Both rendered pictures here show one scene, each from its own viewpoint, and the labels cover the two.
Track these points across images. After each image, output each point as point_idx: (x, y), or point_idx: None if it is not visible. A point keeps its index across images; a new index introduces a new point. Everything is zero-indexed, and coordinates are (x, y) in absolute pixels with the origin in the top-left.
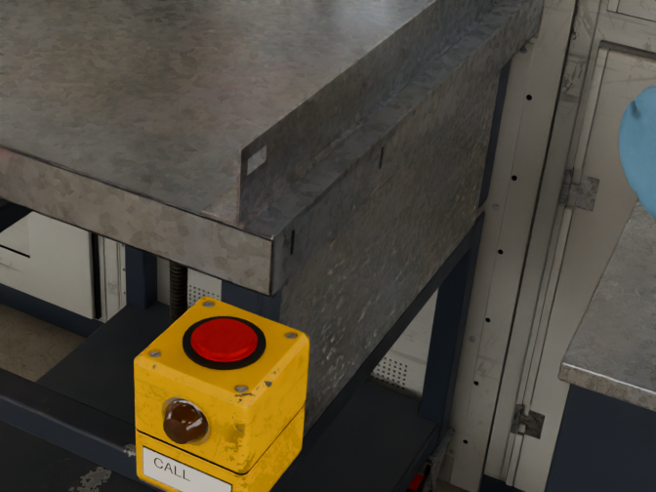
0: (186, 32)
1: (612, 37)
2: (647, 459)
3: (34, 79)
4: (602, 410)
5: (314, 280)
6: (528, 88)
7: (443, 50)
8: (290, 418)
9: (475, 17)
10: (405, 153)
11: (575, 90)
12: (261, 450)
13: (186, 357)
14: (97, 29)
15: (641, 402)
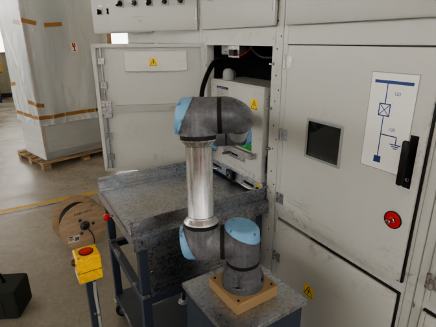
0: (174, 198)
1: (281, 217)
2: (196, 313)
3: (135, 203)
4: (189, 297)
5: (163, 254)
6: (268, 226)
7: (220, 211)
8: (95, 268)
9: (238, 205)
10: None
11: (276, 229)
12: (84, 271)
13: (78, 252)
14: (159, 195)
15: (191, 296)
